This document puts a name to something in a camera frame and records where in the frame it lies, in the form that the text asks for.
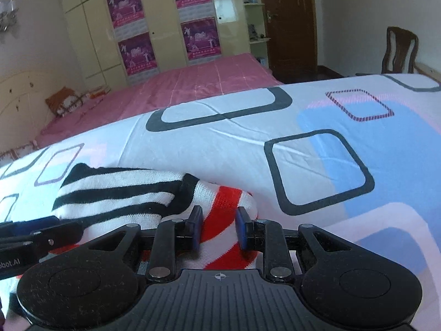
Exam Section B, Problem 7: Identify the patterned white bed sheet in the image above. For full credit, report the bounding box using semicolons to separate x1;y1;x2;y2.
1;74;440;330

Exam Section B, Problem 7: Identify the cream rounded headboard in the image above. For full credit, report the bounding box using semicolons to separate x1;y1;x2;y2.
1;71;86;153

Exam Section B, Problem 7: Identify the upper left purple poster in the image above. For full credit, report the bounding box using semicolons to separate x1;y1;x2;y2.
106;0;144;28

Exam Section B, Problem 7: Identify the dark wooden chair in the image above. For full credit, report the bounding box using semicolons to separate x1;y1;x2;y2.
381;26;419;74

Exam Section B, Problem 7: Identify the dark brown wooden door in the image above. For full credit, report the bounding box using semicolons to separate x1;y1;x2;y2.
262;0;317;84

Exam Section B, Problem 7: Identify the lower right purple poster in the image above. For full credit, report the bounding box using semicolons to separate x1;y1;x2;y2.
181;17;221;61

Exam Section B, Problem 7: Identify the pink bed sheet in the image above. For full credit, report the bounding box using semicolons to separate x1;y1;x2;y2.
35;53;282;149

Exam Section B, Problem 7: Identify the wooden bed footboard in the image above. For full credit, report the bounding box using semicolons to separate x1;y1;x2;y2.
414;62;441;84

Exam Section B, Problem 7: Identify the striped knit child sweater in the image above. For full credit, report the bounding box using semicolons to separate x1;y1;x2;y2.
6;162;260;331

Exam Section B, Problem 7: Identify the silver wall ornament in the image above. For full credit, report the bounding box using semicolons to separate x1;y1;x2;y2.
0;0;18;32

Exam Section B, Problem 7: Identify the cream wardrobe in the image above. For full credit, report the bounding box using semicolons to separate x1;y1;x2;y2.
61;0;250;90

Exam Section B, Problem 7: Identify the white patterned pillow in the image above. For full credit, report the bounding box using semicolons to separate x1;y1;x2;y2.
1;140;38;165

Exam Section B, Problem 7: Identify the cream corner shelf unit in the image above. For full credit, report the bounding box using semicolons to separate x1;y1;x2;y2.
243;0;270;69

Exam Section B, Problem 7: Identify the lower left purple poster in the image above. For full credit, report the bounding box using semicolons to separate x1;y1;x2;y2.
118;32;158;76

